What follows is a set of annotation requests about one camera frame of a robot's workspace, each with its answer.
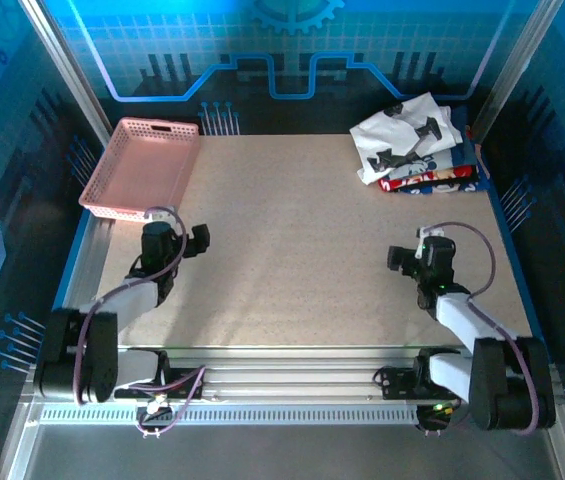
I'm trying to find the white t-shirt with black print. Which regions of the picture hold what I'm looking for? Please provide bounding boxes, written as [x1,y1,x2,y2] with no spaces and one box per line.
[349,91,465,187]

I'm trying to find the blue table edge strip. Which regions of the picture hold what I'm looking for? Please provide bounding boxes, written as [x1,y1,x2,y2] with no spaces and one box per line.
[479,149,552,364]
[36,207,94,364]

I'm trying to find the blue t-shirt with white pattern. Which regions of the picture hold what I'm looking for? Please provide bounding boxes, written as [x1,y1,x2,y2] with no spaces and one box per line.
[396,169,492,196]

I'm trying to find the pink perforated plastic basket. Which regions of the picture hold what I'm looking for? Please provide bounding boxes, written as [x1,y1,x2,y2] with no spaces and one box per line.
[77,116,201,223]

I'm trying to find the navy t-shirt with white print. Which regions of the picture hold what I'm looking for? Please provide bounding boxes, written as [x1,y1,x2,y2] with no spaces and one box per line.
[389,105,480,182]

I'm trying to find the grey metal panel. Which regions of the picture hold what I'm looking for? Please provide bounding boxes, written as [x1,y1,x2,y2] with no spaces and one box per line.
[0,399,565,480]

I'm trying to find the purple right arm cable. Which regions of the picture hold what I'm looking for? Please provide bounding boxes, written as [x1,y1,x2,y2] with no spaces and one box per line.
[420,220,544,437]

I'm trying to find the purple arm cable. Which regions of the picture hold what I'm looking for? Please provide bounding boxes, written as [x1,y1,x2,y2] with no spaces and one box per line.
[72,205,190,407]
[420,220,544,437]

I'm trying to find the short aluminium side rail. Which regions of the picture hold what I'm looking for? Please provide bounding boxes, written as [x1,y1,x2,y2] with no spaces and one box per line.
[51,209,116,321]

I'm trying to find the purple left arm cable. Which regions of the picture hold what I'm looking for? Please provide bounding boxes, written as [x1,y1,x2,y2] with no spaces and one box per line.
[72,205,190,407]

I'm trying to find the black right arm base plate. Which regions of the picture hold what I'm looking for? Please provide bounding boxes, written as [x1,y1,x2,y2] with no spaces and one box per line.
[377,366,463,401]

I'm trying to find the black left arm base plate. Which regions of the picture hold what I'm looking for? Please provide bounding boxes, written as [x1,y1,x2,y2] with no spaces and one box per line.
[110,366,209,401]

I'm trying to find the long aluminium frame rail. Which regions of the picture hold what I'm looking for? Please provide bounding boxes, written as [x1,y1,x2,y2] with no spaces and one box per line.
[21,344,565,404]

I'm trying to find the aluminium frame post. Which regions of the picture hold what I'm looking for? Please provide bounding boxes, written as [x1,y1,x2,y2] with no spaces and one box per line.
[470,0,565,144]
[19,0,114,146]

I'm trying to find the slotted grey cable duct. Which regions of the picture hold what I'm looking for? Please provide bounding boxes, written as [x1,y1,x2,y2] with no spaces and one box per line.
[39,403,421,426]

